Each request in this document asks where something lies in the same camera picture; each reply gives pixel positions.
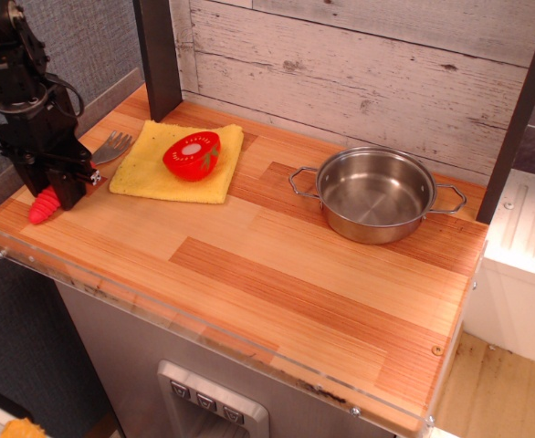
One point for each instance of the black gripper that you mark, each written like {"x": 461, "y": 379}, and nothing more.
{"x": 39, "y": 139}

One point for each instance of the red handled metal fork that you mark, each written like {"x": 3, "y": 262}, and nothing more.
{"x": 47, "y": 201}

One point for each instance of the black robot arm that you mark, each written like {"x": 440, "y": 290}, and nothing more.
{"x": 23, "y": 60}

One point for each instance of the yellow cloth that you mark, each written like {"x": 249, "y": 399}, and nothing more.
{"x": 143, "y": 174}

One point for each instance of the red toy tomato half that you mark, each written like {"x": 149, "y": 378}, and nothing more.
{"x": 193, "y": 157}

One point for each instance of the grey cabinet with dispenser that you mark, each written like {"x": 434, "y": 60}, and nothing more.
{"x": 126, "y": 351}

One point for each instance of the orange yellow object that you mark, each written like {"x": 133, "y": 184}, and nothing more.
{"x": 22, "y": 428}

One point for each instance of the small steel pot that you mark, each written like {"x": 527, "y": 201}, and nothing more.
{"x": 372, "y": 195}

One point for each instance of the dark left post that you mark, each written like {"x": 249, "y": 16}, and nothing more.
{"x": 159, "y": 60}

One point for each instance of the dark post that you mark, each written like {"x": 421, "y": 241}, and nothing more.
{"x": 159, "y": 60}
{"x": 509, "y": 148}

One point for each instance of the dark right post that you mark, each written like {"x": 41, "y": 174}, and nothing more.
{"x": 509, "y": 148}

